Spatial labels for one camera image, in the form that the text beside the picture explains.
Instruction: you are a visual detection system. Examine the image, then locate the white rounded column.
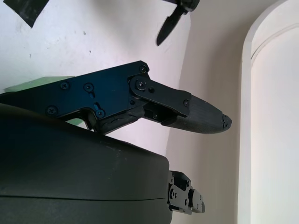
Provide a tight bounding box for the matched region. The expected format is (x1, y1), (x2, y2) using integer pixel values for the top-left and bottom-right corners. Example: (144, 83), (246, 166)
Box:
(242, 0), (299, 224)

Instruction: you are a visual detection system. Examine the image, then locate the black tape strip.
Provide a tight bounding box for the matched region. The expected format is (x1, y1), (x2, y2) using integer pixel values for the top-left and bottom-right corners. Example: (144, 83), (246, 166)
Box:
(4, 0), (49, 29)

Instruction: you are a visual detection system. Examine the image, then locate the green wooden block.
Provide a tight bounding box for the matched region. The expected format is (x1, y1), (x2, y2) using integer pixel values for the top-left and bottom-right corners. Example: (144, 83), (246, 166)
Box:
(4, 75), (87, 129)

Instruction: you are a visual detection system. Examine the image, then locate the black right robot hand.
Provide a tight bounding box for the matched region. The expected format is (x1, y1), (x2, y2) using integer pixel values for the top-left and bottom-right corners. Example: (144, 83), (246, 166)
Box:
(0, 60), (234, 224)

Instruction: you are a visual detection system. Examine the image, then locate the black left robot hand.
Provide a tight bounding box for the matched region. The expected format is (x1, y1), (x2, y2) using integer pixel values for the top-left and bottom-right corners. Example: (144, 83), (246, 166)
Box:
(156, 0), (200, 47)

